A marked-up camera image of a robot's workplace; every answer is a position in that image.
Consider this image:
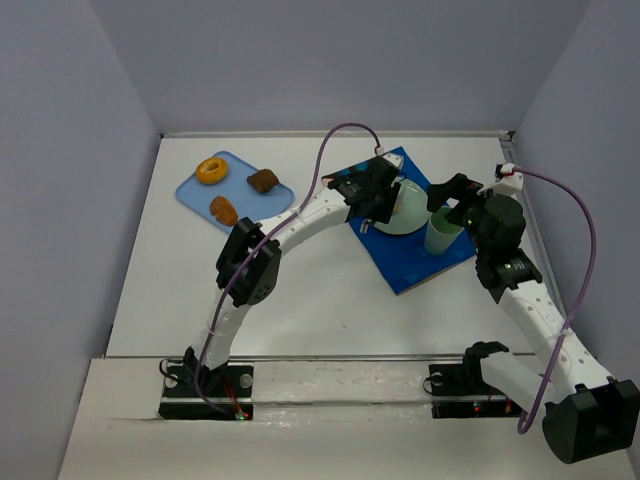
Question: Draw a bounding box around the orange sugared bread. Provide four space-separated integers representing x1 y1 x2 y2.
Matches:
209 196 238 227

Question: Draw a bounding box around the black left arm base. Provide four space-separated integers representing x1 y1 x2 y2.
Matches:
157 359 254 421

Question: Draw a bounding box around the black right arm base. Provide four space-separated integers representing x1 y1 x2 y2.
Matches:
422 363 522 420

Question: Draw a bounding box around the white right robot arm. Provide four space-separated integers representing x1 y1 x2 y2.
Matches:
427 168 639 464

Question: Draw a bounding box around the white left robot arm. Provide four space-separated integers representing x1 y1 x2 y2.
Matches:
193 153 404 371

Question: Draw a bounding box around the light green cup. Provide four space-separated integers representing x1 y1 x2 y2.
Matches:
424 206 463 255

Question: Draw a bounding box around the light green floral plate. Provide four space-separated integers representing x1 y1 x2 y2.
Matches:
374 179 431 236

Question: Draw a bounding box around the blue cartoon placemat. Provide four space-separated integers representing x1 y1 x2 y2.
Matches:
322 147 475 295

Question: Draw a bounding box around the brown chocolate croissant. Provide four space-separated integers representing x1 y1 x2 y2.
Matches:
247 169 280 194

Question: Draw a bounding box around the orange glazed donut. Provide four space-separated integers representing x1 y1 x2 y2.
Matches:
195 156 229 185

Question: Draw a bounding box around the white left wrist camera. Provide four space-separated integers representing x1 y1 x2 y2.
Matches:
380 152 405 171

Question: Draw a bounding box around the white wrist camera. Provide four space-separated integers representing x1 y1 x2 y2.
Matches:
380 152 405 171
477 163 524 197

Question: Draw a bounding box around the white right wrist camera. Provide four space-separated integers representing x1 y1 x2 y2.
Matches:
477 163 524 197

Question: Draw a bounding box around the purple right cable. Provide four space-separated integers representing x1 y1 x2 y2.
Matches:
514 167 598 435

